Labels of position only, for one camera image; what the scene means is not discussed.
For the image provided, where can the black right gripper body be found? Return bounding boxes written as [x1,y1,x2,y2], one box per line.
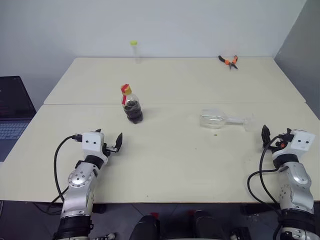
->
[271,133,294,152]

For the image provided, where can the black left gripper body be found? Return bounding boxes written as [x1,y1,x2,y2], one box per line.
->
[102,142,119,158]

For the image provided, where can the dark soy sauce bottle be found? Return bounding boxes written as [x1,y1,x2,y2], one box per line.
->
[120,83,145,125]

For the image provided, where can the yellow bottle cap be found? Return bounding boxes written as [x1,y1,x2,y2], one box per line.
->
[120,83,133,96]

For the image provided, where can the clear glass with cola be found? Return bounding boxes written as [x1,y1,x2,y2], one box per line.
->
[199,108,256,133]

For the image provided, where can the orange and black pliers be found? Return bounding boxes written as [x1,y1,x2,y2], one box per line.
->
[218,55,240,71]

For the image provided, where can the clear tube with yellow-green cap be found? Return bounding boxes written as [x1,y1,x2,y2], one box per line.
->
[129,40,142,65]

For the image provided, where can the dark rounded shape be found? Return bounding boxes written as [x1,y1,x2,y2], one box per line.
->
[191,210,226,240]
[129,214,161,240]

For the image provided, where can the dark laptop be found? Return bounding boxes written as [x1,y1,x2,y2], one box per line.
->
[0,76,37,163]

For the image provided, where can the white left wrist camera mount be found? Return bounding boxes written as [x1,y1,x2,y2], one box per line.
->
[81,131,109,166]

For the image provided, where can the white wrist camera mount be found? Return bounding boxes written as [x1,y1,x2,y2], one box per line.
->
[81,131,109,166]
[272,129,316,161]

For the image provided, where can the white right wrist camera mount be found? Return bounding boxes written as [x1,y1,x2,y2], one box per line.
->
[272,129,316,161]

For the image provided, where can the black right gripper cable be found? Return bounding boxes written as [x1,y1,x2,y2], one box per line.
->
[258,135,285,240]

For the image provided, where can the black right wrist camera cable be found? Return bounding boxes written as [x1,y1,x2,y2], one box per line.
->
[246,167,282,206]

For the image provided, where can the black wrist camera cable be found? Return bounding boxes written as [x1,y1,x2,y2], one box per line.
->
[246,167,282,206]
[53,134,83,202]

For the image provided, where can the black left wrist camera cable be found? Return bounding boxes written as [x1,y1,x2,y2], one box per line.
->
[53,134,83,202]

